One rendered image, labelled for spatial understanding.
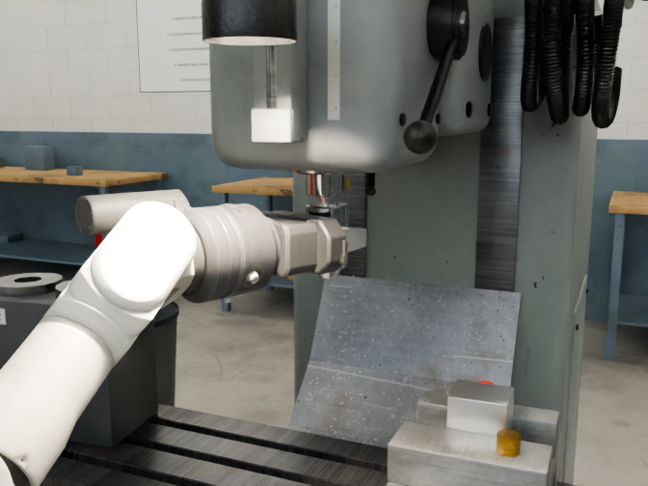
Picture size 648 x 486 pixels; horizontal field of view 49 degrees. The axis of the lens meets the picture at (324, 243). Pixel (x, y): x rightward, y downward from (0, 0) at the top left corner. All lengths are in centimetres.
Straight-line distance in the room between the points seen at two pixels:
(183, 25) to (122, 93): 82
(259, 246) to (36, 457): 27
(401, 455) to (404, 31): 40
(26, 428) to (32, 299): 50
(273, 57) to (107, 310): 26
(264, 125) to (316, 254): 14
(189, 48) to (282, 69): 529
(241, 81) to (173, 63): 531
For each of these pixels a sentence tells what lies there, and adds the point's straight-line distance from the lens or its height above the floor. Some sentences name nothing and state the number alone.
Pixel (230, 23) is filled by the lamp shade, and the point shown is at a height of 143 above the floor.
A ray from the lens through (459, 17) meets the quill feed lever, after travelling 76.
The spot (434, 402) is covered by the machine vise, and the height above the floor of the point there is 105.
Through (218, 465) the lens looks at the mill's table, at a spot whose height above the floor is 94.
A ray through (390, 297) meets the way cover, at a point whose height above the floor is 107.
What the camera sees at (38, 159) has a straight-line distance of 652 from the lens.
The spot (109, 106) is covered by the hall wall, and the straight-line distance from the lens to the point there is 640.
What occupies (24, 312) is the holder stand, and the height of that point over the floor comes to 111.
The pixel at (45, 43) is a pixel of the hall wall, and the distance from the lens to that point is 687.
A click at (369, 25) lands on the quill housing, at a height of 144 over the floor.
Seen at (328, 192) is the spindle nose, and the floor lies 128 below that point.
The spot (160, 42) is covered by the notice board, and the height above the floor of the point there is 192.
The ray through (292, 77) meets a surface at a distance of 64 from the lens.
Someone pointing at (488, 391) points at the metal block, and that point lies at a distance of 77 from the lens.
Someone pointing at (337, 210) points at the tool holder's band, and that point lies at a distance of 75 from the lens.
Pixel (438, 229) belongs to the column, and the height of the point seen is 119.
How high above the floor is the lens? 137
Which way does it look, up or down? 10 degrees down
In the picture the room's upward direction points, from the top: straight up
